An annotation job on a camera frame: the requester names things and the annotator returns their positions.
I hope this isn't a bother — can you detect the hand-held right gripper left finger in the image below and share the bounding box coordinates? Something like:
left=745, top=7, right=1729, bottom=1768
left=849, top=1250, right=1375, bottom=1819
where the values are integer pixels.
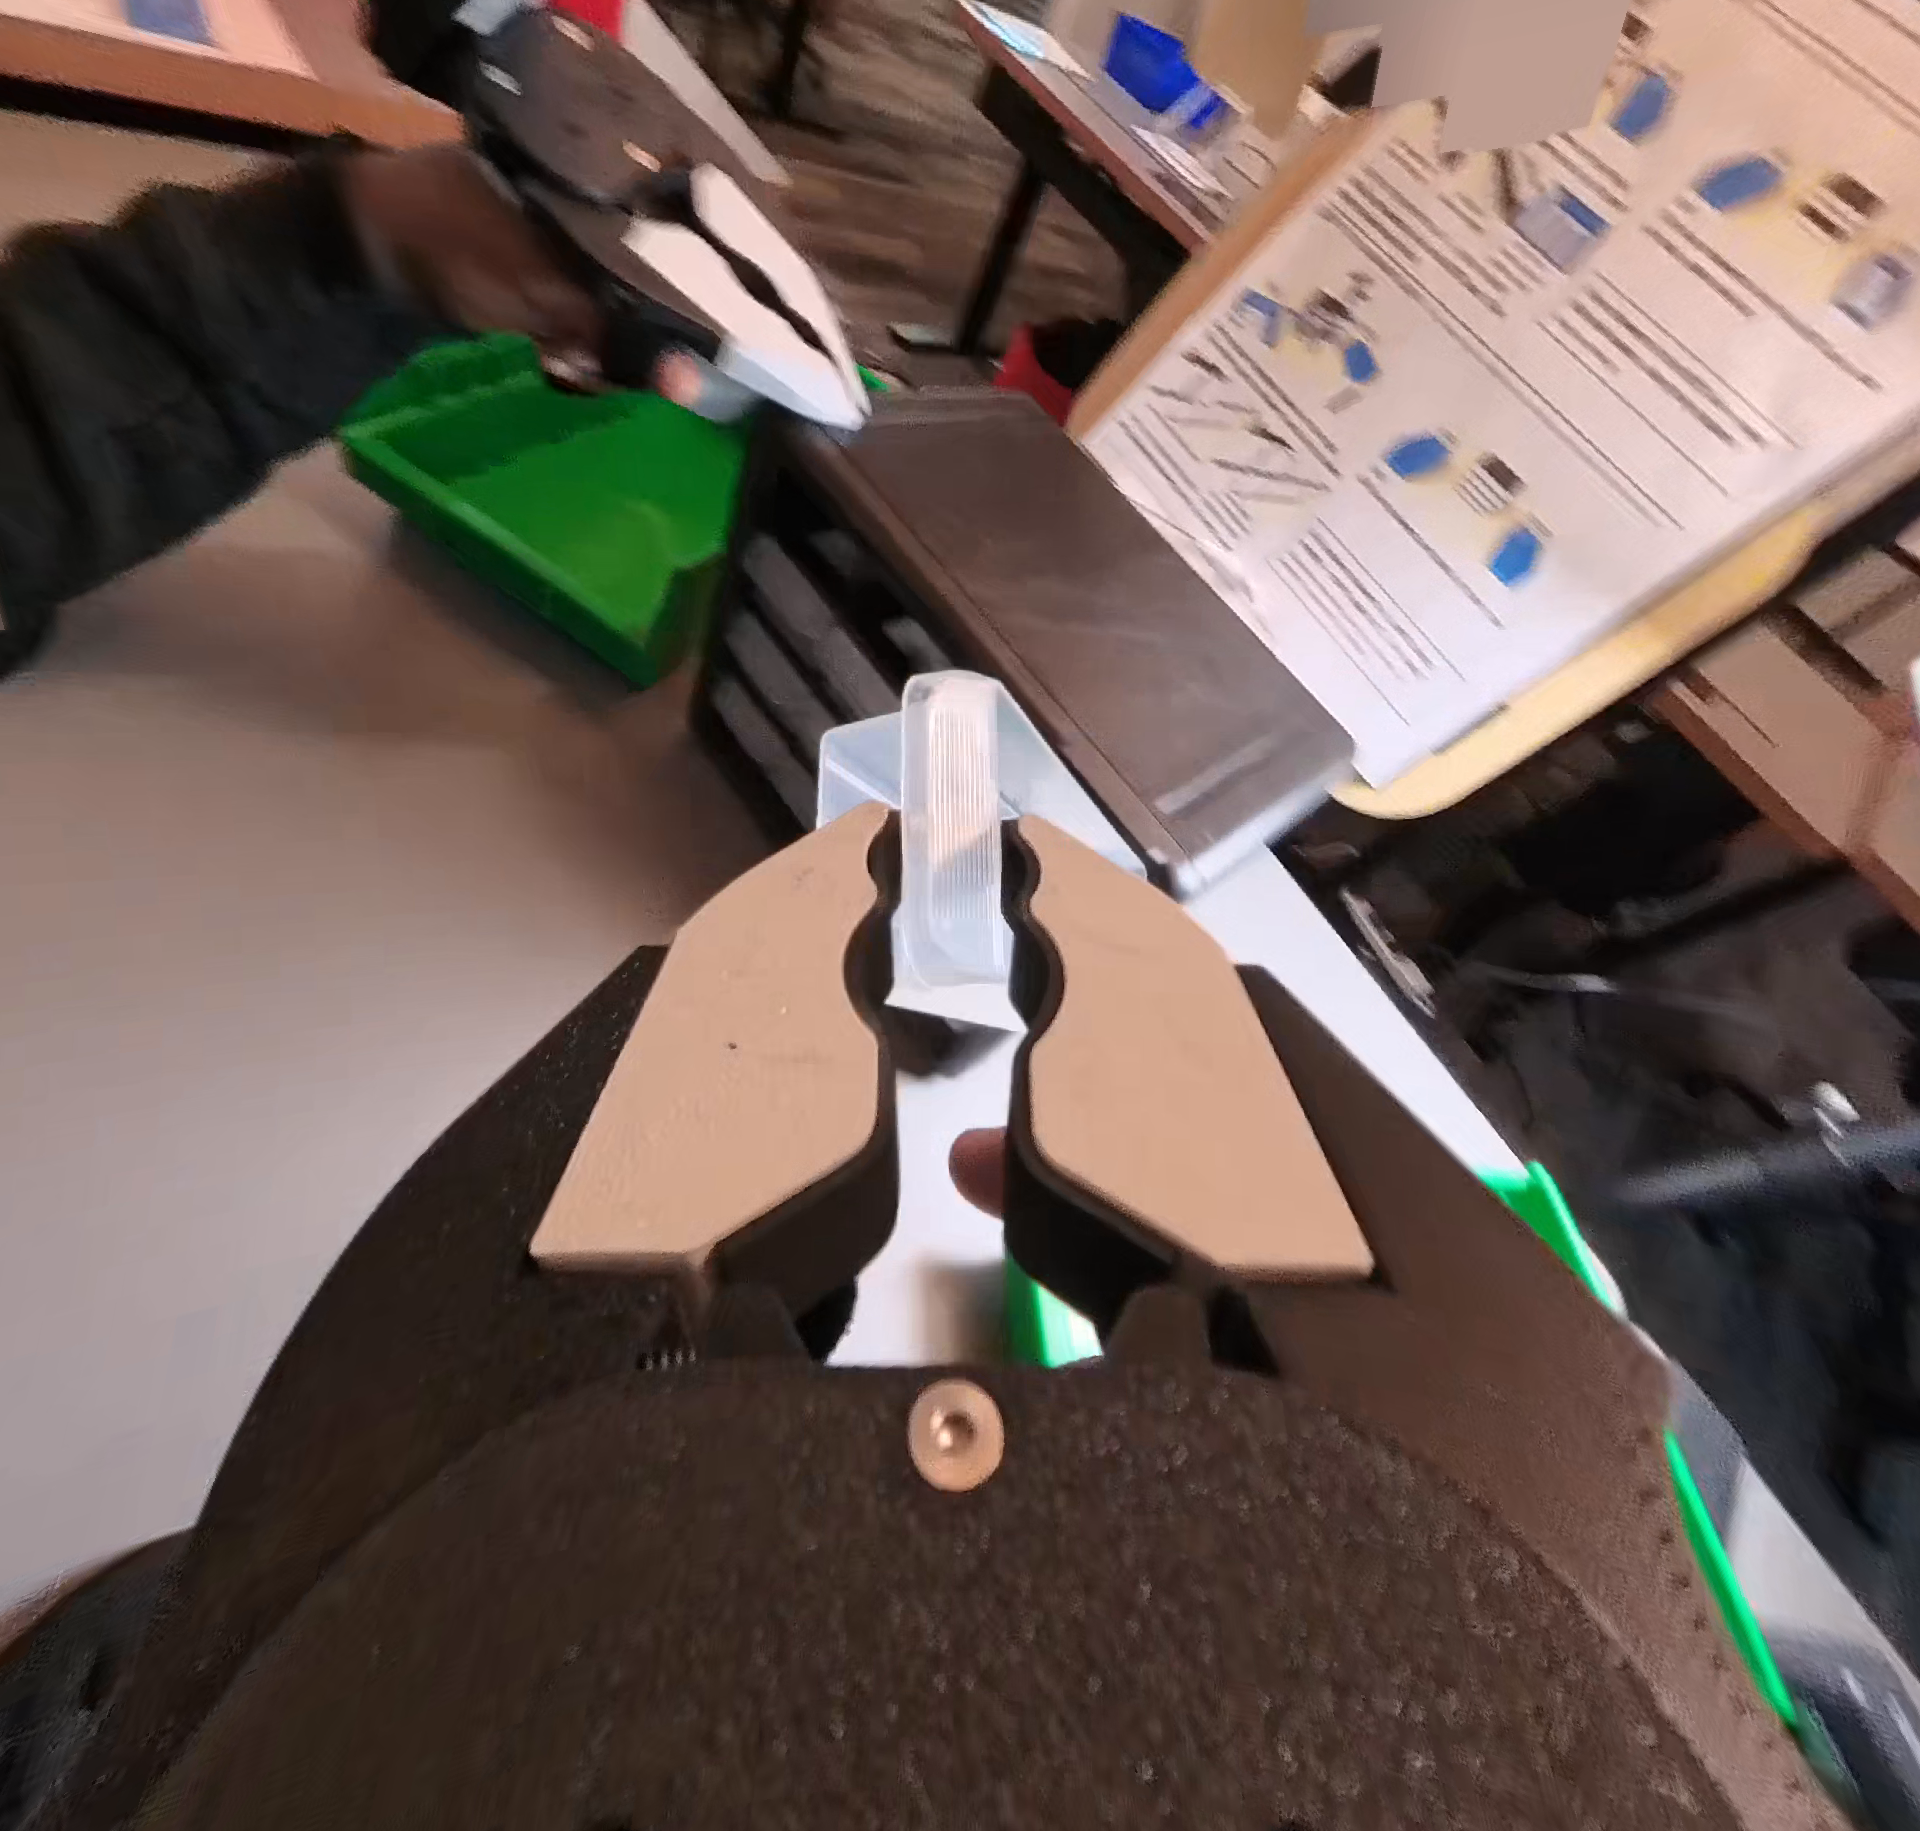
left=528, top=803, right=903, bottom=1329

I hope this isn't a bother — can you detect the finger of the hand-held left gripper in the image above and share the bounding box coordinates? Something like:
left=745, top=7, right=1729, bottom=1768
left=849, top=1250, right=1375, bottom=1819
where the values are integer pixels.
left=690, top=165, right=868, bottom=395
left=625, top=214, right=876, bottom=429

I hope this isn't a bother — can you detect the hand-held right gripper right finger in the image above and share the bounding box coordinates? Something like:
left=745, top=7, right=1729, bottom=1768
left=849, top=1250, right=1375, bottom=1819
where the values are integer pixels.
left=1003, top=815, right=1379, bottom=1352

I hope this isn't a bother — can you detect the green plastic bin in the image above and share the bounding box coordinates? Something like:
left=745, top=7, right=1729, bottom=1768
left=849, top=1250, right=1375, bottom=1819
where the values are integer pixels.
left=337, top=330, right=752, bottom=689
left=997, top=1160, right=1805, bottom=1760

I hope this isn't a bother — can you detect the clear plastic drawer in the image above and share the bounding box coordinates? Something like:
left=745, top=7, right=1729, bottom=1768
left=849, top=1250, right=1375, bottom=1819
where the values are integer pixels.
left=817, top=670, right=1155, bottom=1029

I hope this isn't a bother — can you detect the black drawer cabinet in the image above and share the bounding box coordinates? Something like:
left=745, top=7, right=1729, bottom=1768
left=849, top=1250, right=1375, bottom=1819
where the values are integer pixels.
left=690, top=387, right=1360, bottom=902

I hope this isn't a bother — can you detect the person's left forearm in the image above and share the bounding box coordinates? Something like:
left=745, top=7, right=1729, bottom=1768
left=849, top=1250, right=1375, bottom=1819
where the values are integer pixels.
left=0, top=157, right=392, bottom=678

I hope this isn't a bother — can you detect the pale desk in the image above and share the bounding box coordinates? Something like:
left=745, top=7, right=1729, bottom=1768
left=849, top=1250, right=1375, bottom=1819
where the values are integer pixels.
left=0, top=427, right=1862, bottom=1713

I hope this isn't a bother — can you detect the person's left hand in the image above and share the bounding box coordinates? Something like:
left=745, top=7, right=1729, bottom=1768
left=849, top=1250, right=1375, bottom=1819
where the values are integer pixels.
left=352, top=142, right=618, bottom=378

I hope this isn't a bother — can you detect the red bag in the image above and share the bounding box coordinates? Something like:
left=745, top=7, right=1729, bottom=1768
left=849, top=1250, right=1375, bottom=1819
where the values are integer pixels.
left=994, top=319, right=1085, bottom=414

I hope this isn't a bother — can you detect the set of clear drawers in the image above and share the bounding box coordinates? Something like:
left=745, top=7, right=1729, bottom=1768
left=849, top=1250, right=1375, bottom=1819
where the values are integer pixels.
left=720, top=518, right=969, bottom=835

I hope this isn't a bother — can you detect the table with dark legs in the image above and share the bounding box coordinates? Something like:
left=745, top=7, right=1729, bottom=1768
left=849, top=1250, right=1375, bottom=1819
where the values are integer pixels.
left=958, top=0, right=1389, bottom=355

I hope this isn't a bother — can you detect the blue bin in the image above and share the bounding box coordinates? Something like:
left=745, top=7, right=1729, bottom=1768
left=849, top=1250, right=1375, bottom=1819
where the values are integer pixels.
left=1108, top=9, right=1206, bottom=110

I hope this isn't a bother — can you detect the instruction sheet on board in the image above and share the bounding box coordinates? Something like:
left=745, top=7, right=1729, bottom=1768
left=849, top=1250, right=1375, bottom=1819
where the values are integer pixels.
left=1068, top=0, right=1920, bottom=822

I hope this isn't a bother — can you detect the wooden side table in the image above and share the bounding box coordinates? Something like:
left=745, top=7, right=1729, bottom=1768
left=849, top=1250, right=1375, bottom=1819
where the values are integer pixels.
left=1651, top=503, right=1920, bottom=894

